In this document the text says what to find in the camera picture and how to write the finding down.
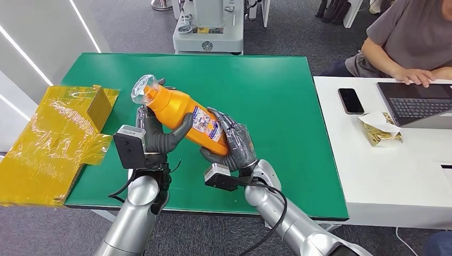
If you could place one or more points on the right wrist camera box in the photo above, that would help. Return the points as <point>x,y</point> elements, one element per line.
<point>220,178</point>

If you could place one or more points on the person's legs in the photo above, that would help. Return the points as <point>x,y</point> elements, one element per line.
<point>332,10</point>

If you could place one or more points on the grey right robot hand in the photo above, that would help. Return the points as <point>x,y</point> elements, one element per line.
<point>240,145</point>

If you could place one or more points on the person's right forearm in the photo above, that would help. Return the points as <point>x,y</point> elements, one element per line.
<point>379,58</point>

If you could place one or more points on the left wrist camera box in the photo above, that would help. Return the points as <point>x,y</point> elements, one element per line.
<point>130,146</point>

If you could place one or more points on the gold snack packet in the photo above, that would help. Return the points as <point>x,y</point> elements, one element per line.
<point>379,132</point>

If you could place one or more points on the person's right hand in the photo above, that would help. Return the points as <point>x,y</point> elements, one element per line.
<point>415,76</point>

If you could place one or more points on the black smartphone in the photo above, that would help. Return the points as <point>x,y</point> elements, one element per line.
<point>351,101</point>

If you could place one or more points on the chrome stand base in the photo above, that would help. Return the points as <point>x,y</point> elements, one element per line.
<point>161,4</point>

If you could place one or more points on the yellow cardboard box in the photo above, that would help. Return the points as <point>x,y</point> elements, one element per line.
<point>53,141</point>

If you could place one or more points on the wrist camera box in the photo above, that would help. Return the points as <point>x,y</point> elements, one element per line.
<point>220,178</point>
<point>130,146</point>

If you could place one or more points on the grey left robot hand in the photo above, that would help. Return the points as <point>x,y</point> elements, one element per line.
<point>159,139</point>

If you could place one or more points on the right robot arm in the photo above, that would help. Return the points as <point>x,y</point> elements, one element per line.
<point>282,215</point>

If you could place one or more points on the person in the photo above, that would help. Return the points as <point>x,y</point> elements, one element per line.
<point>406,35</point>

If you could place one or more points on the grey laptop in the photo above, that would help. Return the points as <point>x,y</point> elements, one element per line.
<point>416,104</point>

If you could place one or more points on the orange bottle with clear cap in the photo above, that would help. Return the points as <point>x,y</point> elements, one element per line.
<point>176,107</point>

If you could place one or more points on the grey white machine column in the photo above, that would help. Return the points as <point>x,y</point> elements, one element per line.
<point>208,32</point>

